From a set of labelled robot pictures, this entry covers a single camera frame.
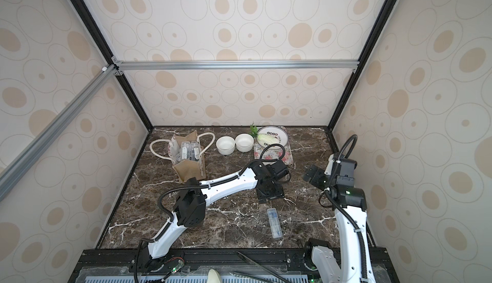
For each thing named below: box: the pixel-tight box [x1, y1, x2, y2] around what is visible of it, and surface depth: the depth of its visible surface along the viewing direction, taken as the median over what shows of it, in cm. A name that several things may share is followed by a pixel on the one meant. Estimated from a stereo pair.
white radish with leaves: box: [249, 121, 281, 144], surface depth 112 cm
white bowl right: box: [235, 133, 255, 154], surface depth 111 cm
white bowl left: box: [215, 135, 236, 156], surface depth 111 cm
